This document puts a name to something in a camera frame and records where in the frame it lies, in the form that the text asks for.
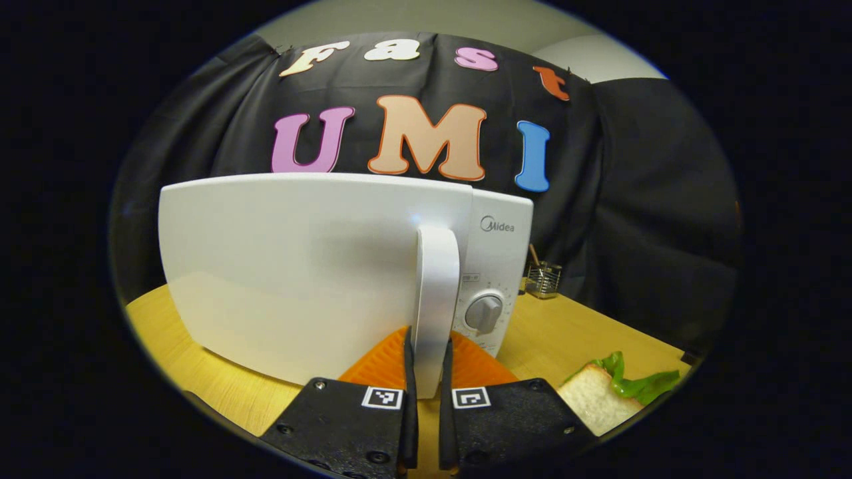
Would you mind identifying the wire mesh holder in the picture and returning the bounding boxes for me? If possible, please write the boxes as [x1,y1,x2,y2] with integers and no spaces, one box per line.
[526,261,563,299]

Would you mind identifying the white microwave oven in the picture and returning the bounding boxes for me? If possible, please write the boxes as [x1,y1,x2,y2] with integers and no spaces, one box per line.
[158,173,534,400]

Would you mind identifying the sandwich with green lettuce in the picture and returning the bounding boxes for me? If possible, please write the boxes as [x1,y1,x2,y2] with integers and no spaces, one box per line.
[558,351,681,436]

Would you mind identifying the black backdrop cloth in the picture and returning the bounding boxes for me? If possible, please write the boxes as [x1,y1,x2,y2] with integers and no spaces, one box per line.
[110,32,743,347]

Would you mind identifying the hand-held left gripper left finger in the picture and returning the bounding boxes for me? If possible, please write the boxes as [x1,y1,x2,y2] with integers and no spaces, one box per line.
[260,326,419,479]

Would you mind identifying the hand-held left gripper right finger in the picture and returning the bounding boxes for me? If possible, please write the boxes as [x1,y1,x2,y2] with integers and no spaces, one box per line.
[438,331,600,476]

